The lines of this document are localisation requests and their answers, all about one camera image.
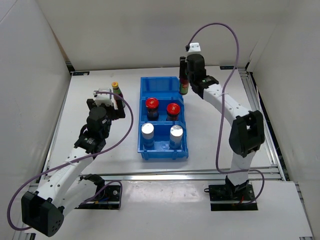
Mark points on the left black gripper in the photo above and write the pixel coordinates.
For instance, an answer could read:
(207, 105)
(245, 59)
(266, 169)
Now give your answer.
(118, 113)

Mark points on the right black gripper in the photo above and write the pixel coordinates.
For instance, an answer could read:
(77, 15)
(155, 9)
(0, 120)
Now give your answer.
(182, 67)

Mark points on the yellow-cap sauce bottle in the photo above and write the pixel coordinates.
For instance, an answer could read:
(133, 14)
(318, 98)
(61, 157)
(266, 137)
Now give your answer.
(116, 90)
(183, 84)

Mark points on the red-lid sauce jar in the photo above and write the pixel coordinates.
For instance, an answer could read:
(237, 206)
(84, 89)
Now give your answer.
(152, 105)
(173, 111)

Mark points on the silver-top shaker can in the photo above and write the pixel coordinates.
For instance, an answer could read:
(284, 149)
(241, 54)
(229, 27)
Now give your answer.
(147, 134)
(175, 137)

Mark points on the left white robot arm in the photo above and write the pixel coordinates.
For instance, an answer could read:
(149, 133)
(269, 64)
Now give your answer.
(45, 209)

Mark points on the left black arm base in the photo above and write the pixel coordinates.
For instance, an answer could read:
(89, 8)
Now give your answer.
(109, 199)

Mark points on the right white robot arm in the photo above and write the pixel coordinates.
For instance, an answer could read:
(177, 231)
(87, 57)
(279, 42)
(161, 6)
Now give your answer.
(247, 127)

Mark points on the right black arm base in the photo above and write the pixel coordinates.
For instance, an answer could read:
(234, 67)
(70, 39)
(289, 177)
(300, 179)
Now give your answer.
(223, 201)

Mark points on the blue three-compartment plastic bin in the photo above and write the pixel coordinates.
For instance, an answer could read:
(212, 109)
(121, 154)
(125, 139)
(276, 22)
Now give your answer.
(166, 90)

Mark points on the left black corner label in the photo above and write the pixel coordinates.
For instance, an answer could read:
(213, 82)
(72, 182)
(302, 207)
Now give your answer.
(80, 73)

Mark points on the black corner label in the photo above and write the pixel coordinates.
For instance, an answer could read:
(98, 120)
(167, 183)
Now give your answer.
(227, 67)
(80, 73)

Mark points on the right black corner label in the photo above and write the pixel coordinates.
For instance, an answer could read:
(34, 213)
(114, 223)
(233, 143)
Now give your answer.
(227, 67)

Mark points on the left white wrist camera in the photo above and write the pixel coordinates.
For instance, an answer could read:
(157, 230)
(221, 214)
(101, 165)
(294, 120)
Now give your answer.
(103, 98)

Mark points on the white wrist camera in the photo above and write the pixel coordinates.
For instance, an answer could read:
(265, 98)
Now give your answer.
(193, 48)
(103, 98)

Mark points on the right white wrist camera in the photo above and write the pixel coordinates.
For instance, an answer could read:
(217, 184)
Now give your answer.
(193, 48)

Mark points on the aluminium front rail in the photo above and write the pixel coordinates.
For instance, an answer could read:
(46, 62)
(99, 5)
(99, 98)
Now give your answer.
(269, 173)

